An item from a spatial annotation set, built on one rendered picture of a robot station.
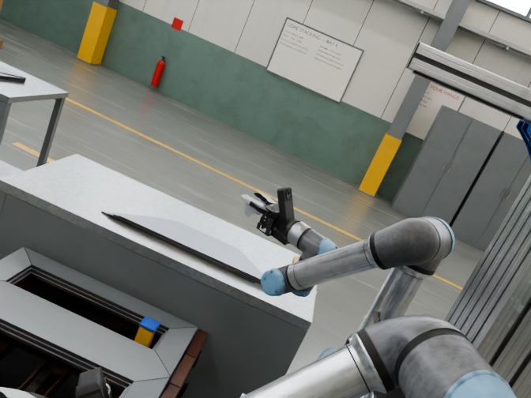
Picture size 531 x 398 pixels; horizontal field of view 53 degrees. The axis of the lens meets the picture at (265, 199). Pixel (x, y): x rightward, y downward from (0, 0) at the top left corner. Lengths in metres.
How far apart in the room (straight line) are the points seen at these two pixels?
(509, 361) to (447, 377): 0.32
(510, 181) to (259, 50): 4.98
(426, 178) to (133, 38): 6.16
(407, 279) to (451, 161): 8.10
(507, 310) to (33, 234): 1.76
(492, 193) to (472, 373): 9.00
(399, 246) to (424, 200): 8.29
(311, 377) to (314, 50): 9.40
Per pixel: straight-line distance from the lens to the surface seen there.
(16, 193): 2.24
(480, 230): 9.80
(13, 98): 3.76
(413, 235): 1.30
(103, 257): 2.14
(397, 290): 1.45
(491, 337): 1.00
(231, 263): 2.13
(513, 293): 0.98
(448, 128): 9.43
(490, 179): 9.63
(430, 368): 0.74
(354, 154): 10.07
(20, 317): 1.88
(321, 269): 1.40
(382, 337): 0.80
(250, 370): 2.17
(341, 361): 0.81
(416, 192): 9.55
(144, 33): 11.08
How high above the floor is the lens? 1.95
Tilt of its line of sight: 17 degrees down
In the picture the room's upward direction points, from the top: 24 degrees clockwise
